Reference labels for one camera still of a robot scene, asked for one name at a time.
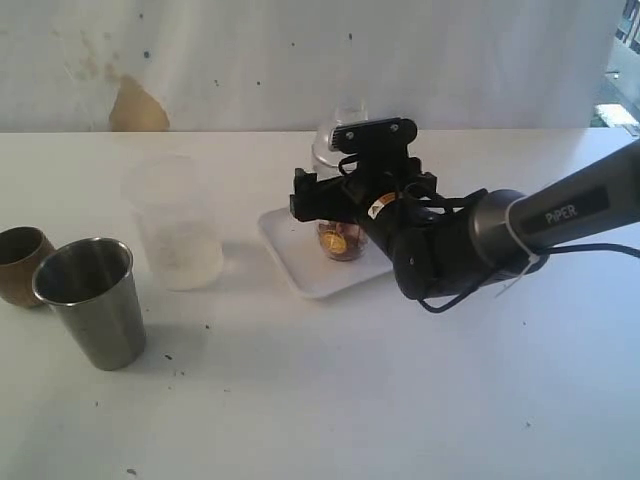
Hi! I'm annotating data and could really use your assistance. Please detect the clear plastic shaker cup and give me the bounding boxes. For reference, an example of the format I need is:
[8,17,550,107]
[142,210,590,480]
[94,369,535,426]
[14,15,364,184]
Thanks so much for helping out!
[314,169,371,262]

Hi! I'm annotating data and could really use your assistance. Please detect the white rectangular tray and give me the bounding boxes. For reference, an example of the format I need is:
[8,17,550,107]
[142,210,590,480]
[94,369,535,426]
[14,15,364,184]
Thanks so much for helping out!
[257,208,392,299]

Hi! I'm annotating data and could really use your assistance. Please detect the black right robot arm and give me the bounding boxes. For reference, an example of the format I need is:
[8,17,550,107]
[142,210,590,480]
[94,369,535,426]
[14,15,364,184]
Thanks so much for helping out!
[290,140,639,303]

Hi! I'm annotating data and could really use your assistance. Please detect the brown cubes and gold coins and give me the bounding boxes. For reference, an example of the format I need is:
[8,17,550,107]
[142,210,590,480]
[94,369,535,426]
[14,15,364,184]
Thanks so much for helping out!
[318,222,369,260]

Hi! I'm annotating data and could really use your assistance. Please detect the translucent plastic cup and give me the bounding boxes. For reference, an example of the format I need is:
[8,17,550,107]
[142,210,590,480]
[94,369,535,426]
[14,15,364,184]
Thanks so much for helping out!
[121,154,224,291]

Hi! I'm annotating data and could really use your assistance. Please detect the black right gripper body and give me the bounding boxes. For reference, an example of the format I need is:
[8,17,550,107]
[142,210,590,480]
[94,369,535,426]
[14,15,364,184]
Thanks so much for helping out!
[339,144,438,225]

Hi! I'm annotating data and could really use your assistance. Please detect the clear plastic shaker lid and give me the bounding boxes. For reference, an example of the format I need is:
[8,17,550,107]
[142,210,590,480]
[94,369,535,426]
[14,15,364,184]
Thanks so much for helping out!
[311,97,368,180]

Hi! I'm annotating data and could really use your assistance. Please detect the stainless steel cup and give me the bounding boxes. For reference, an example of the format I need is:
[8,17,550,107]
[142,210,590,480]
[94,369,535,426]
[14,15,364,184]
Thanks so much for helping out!
[32,237,146,371]

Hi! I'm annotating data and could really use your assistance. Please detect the white right zip tie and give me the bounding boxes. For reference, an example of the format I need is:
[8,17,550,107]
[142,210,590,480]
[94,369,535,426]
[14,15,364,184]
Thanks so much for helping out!
[495,197,541,298]

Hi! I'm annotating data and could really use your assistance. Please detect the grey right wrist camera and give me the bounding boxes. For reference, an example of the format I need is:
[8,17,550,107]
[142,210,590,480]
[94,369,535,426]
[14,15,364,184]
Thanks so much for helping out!
[341,117,418,154]

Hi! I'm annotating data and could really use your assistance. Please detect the brown wooden bowl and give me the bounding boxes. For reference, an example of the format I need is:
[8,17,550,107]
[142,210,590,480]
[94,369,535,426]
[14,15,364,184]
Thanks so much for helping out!
[1,226,55,308]

